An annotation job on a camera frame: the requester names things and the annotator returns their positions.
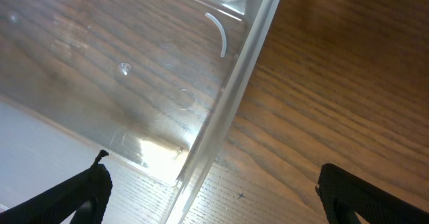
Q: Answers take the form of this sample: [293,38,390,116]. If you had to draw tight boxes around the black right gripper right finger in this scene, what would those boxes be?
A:
[316,163,428,224]

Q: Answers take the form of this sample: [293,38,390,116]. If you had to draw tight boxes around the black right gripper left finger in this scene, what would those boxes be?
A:
[1,150,113,224]

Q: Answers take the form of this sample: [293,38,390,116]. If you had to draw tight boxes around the clear plastic container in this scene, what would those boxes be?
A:
[1,0,280,223]

